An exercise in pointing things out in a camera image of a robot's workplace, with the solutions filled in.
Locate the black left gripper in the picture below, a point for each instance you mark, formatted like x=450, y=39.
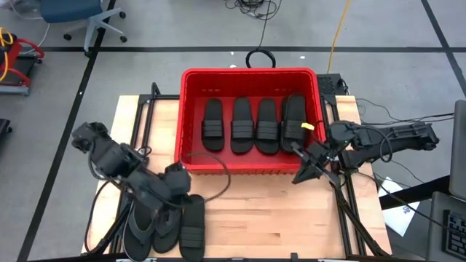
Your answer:
x=176, y=180

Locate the grey desk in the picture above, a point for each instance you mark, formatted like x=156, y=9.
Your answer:
x=435, y=236

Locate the black keyboard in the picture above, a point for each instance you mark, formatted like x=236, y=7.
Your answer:
x=455, y=236

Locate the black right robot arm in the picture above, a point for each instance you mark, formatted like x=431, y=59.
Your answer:
x=400, y=136

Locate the blue office chair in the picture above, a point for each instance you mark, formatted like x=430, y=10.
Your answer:
x=73, y=9

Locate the black floor bar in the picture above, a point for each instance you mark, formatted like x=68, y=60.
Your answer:
x=415, y=193

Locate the small black camera box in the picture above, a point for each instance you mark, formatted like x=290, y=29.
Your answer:
x=295, y=257

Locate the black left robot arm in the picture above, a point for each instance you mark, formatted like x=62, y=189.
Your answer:
x=109, y=156

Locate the white paper sheet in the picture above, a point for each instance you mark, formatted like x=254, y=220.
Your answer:
x=400, y=218

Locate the grey monitor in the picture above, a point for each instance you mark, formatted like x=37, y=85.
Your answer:
x=458, y=145

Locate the black flip-flop sandal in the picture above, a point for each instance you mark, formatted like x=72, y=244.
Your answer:
x=167, y=240
x=138, y=247

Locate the red framed cart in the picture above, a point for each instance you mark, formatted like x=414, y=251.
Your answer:
x=16, y=51

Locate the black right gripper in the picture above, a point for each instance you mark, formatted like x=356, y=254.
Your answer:
x=316, y=154

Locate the red plastic bin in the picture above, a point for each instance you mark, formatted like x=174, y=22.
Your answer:
x=218, y=83

